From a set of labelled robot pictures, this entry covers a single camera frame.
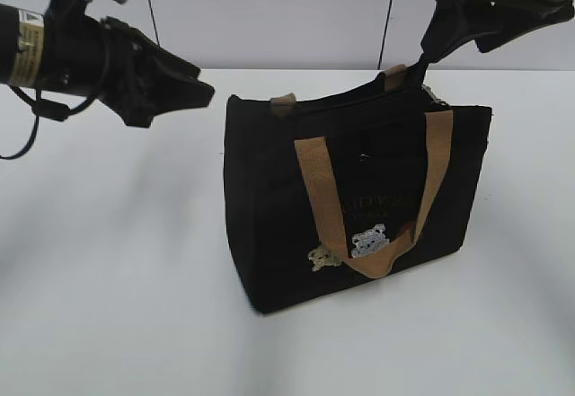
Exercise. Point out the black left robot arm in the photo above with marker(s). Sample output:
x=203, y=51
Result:
x=66, y=51

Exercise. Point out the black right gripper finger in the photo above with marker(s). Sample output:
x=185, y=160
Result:
x=419, y=70
x=451, y=27

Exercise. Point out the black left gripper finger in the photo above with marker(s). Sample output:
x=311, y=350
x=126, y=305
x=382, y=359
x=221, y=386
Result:
x=147, y=99
x=165, y=66

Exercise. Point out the silver zipper pull with ring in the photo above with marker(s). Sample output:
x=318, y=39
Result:
x=435, y=95

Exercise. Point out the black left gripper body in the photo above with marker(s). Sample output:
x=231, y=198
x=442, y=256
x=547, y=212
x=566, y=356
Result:
x=128, y=80

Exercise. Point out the black tote bag tan handles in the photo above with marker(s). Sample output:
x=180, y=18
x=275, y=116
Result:
x=314, y=215

